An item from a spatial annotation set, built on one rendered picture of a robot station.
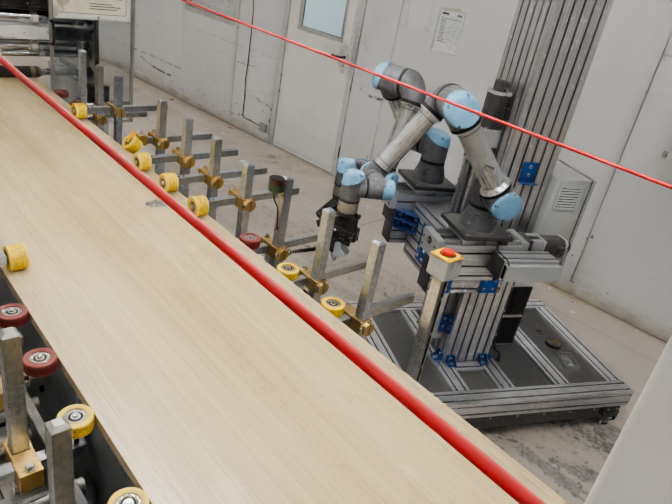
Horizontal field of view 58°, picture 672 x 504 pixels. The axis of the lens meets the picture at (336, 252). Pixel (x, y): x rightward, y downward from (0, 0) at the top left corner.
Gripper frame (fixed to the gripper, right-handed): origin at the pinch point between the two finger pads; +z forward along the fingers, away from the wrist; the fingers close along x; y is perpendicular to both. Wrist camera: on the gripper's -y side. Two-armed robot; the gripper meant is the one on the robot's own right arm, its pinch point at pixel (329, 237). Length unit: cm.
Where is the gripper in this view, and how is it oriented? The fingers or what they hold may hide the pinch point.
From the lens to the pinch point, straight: 260.4
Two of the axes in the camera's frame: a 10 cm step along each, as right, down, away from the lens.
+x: -6.4, -4.5, 6.2
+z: -1.7, 8.7, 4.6
